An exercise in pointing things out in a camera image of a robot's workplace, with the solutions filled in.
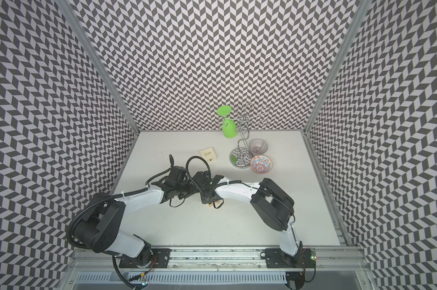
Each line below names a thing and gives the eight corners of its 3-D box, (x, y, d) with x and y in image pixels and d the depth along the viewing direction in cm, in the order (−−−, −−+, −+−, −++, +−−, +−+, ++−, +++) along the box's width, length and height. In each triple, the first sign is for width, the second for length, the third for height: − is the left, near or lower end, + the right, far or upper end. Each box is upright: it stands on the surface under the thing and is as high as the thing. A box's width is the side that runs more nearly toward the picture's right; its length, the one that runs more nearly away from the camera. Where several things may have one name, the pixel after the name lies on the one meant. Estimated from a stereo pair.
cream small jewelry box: (209, 164, 103) (208, 160, 100) (200, 154, 107) (199, 151, 104) (218, 157, 105) (218, 154, 103) (209, 148, 110) (209, 145, 107)
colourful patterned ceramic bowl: (251, 174, 99) (251, 170, 96) (249, 159, 106) (250, 155, 103) (271, 174, 99) (273, 170, 97) (269, 159, 106) (270, 155, 103)
